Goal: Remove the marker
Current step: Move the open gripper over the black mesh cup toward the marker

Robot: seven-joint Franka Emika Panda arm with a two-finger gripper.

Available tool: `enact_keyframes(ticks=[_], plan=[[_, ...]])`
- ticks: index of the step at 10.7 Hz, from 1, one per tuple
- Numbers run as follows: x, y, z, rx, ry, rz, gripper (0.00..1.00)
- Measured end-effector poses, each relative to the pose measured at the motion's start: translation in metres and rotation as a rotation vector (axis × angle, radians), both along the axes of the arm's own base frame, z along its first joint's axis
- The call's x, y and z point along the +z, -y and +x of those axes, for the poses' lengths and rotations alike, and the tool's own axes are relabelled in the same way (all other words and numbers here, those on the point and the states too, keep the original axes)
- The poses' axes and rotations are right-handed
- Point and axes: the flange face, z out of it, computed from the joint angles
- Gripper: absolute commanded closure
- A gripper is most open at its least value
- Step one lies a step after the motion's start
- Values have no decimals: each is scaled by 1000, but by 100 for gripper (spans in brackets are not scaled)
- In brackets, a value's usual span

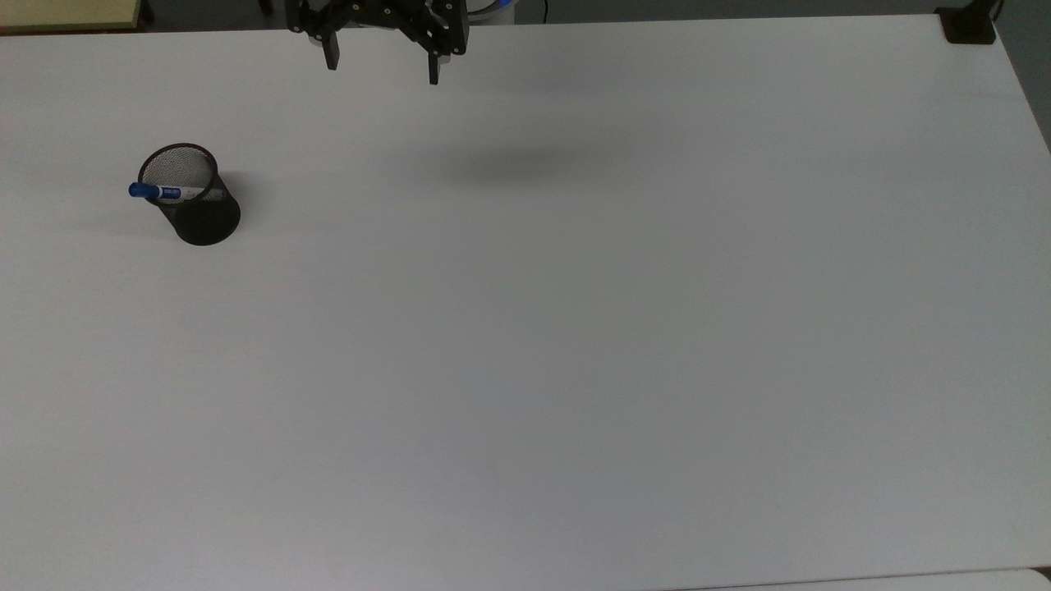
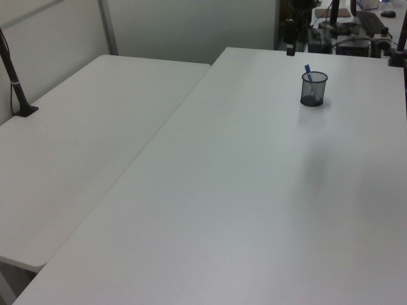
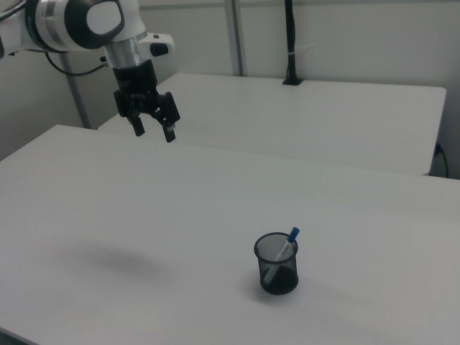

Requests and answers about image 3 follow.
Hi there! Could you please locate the black mesh pen cup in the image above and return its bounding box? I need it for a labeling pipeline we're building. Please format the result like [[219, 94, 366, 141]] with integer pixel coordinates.
[[254, 232, 300, 296]]

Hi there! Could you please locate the wide grey partition post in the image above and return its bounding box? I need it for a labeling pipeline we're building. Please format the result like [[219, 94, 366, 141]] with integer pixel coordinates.
[[224, 0, 249, 77]]

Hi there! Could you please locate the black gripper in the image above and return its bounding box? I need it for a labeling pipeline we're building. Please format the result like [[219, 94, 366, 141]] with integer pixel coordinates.
[[112, 60, 181, 144]]

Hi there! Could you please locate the black cable with plug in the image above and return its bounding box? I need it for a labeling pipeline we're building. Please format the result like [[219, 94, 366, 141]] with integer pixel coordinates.
[[434, 142, 451, 178]]

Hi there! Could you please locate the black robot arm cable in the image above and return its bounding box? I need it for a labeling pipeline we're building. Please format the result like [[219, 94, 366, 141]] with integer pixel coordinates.
[[45, 52, 109, 77]]

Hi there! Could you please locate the black clamped stand pole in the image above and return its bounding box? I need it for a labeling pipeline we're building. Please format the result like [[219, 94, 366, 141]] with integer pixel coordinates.
[[282, 0, 304, 86]]

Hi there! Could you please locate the blue capped white marker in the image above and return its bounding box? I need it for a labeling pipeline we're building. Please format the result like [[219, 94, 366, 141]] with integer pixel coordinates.
[[264, 226, 302, 285]]

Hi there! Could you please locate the white rear table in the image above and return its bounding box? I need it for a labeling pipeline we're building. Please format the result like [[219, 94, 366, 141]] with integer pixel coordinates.
[[97, 73, 448, 177]]

